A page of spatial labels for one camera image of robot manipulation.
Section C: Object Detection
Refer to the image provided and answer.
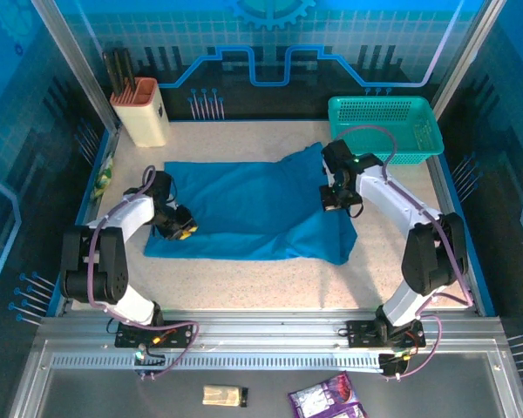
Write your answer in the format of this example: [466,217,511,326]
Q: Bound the beige utensil holder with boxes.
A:
[109,77,171,149]

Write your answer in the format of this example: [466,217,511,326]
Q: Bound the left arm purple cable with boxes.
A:
[86,164,200,380]

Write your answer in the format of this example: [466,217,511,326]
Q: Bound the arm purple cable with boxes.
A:
[330,125,472,380]
[86,164,200,380]

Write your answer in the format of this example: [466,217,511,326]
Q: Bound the small black controller board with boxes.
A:
[377,350,413,379]
[132,343,166,379]

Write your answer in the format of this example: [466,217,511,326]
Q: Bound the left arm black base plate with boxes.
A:
[114,320,195,349]

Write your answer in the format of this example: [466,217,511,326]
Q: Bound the slotted grey cable duct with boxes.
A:
[50,351,387,372]

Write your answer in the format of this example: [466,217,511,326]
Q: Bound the aluminium frame rail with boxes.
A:
[34,308,506,354]

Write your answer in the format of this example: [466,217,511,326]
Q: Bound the teal plastic basket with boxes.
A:
[328,95,445,166]

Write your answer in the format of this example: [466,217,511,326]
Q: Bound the purple snack packet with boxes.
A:
[287,370,370,418]

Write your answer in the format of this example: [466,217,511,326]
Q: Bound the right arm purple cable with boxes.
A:
[330,125,472,380]

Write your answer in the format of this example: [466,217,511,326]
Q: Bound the black utensil handle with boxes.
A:
[112,49,131,93]
[103,51,124,95]
[121,48,138,91]

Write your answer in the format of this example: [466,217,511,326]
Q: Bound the gold foil packet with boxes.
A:
[202,384,248,409]

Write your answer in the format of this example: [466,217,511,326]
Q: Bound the aluminium corner post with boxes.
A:
[431,0,506,118]
[29,0,123,131]

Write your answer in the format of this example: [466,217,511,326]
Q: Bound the green yellow patterned cloth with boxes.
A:
[91,150,115,201]

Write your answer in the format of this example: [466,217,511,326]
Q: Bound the blue t-shirt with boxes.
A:
[143,141,359,266]

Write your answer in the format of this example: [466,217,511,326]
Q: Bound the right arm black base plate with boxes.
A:
[346,320,427,349]

